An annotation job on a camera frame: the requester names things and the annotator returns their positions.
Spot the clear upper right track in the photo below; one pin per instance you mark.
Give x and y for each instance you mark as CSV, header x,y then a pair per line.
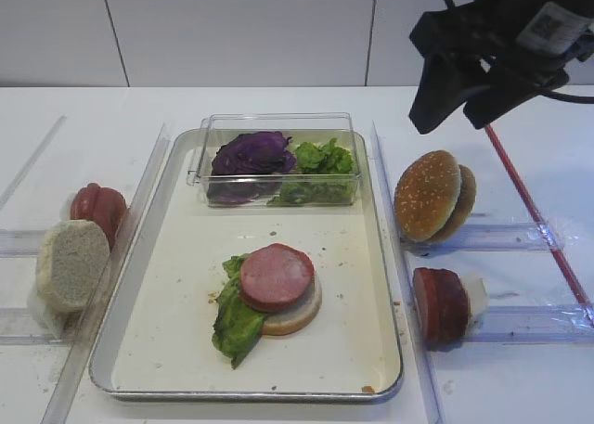
x,y
486,237

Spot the sesame top bun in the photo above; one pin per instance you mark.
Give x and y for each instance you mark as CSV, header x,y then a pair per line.
x,y
426,194

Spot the clear plastic container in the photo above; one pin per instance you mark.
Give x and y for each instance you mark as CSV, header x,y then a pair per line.
x,y
219,129

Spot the green lettuce in container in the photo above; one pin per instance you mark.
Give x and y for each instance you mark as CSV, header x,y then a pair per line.
x,y
327,159

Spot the clear left inner rail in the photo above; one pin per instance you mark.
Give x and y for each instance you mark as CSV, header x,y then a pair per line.
x,y
59,405

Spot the white bread bun slice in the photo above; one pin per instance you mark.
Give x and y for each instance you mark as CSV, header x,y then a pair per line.
x,y
71,259

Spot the red plastic rail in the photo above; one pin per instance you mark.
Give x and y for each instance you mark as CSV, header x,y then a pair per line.
x,y
538,220

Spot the stacked meat patty slices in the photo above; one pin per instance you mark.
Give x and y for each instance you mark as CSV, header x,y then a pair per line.
x,y
443,304

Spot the bottom bun on tray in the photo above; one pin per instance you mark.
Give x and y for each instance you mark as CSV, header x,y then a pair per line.
x,y
297,316

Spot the purple cabbage leaves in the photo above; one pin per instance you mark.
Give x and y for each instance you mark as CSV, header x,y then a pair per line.
x,y
261,153

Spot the clear right inner rail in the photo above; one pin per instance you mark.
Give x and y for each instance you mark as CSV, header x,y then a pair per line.
x,y
430,397

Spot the red tomato slices stack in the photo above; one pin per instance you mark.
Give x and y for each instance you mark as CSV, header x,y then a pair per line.
x,y
104,206

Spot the white pusher block right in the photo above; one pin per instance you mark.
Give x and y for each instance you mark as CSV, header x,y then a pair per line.
x,y
477,297

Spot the clear upper left track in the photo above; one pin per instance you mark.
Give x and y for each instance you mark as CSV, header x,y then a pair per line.
x,y
20,243

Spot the cream metal tray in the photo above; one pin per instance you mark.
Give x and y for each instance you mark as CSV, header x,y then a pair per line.
x,y
156,338

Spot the clear lower right track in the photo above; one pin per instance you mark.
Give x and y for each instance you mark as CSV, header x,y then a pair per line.
x,y
530,324

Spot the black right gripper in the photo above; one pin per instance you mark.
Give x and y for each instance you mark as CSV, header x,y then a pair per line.
x,y
494,55

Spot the clear lower left track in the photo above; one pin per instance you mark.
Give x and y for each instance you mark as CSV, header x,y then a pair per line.
x,y
18,327

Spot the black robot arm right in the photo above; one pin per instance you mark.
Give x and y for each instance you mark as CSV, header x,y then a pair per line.
x,y
490,56

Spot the clear track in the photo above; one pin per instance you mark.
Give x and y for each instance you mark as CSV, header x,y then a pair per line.
x,y
530,324
18,327
20,243
486,237

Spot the green lettuce leaf on tray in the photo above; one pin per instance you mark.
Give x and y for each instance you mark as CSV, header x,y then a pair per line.
x,y
237,327

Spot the pink meat patty slice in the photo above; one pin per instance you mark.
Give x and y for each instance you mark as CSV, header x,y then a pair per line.
x,y
275,277

